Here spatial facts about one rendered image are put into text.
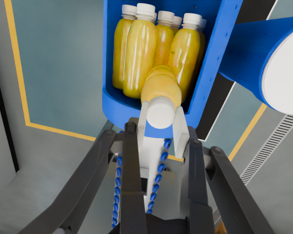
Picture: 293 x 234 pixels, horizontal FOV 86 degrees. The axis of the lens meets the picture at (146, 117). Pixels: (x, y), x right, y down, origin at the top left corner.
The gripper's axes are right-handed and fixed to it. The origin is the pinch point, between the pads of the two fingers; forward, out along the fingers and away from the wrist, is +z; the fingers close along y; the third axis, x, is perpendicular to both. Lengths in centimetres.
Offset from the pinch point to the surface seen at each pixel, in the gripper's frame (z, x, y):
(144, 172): 40, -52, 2
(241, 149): 136, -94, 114
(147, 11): 22.6, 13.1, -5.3
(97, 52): 136, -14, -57
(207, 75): 16.0, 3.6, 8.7
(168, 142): 38.2, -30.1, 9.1
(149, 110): 2.4, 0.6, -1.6
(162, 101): 3.0, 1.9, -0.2
